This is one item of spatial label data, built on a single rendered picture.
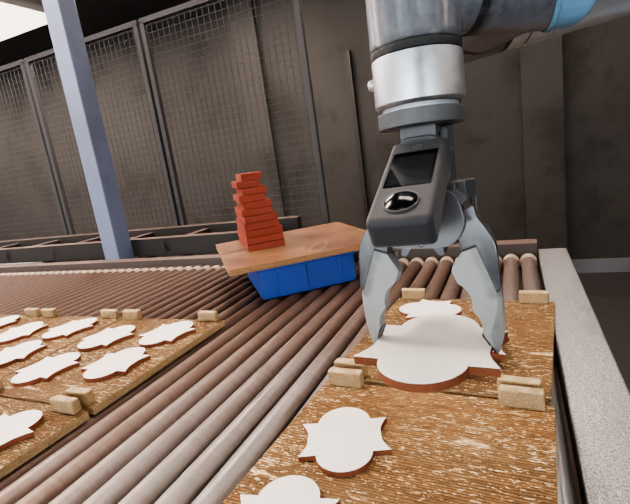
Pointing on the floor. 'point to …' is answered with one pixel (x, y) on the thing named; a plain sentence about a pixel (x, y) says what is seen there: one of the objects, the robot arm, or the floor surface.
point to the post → (88, 127)
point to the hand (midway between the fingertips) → (431, 342)
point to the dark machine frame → (87, 246)
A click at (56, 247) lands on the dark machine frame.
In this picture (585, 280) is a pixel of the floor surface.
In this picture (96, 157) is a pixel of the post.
